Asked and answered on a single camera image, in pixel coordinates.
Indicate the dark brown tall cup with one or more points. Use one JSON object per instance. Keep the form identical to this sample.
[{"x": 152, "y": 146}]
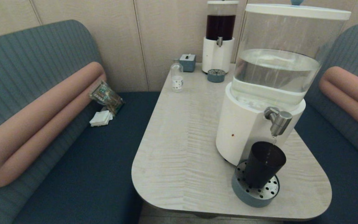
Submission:
[{"x": 264, "y": 163}]

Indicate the small clear plastic bottle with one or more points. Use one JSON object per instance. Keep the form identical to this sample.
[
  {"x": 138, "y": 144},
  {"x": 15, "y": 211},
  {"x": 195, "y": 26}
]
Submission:
[{"x": 176, "y": 79}]

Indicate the blue-grey square box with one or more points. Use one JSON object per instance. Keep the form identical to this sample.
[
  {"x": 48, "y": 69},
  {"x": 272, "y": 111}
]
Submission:
[{"x": 187, "y": 63}]

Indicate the small blue perforated drip tray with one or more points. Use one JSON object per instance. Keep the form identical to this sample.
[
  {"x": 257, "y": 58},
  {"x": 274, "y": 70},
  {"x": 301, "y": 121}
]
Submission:
[{"x": 216, "y": 76}]

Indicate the large white water dispenser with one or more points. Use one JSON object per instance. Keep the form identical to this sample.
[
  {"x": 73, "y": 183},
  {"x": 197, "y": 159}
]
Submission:
[{"x": 247, "y": 124}]

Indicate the small white dark-drink dispenser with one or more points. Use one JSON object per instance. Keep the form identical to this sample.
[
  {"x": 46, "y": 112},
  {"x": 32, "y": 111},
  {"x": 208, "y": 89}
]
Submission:
[{"x": 217, "y": 53}]

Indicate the white napkin stack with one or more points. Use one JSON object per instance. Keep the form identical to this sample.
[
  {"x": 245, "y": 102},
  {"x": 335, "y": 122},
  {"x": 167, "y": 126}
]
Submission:
[{"x": 100, "y": 118}]

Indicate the large blue perforated drip tray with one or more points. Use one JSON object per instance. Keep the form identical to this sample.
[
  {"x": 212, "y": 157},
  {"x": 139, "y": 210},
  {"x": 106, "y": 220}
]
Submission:
[{"x": 244, "y": 196}]

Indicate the teal left booth sofa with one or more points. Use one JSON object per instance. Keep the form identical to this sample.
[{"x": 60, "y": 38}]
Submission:
[{"x": 73, "y": 155}]

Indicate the teal booth sofa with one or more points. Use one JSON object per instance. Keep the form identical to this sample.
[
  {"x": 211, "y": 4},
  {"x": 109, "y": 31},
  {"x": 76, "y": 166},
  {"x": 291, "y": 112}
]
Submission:
[
  {"x": 73, "y": 155},
  {"x": 337, "y": 161}
]

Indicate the pink left sofa bolster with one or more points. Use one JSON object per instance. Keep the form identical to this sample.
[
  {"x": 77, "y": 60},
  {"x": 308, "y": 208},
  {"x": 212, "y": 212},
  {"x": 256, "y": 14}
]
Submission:
[{"x": 57, "y": 99}]

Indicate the pink sofa bolster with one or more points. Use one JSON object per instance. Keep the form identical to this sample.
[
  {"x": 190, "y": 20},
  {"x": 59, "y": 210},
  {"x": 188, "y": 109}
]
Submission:
[
  {"x": 350, "y": 90},
  {"x": 57, "y": 99}
]

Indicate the teal right booth sofa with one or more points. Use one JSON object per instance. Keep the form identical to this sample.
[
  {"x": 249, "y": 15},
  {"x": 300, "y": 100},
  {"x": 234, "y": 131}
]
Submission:
[{"x": 337, "y": 161}]

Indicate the pink right sofa bolster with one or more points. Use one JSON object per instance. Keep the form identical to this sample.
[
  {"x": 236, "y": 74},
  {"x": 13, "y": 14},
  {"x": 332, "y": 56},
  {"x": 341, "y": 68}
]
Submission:
[{"x": 350, "y": 90}]

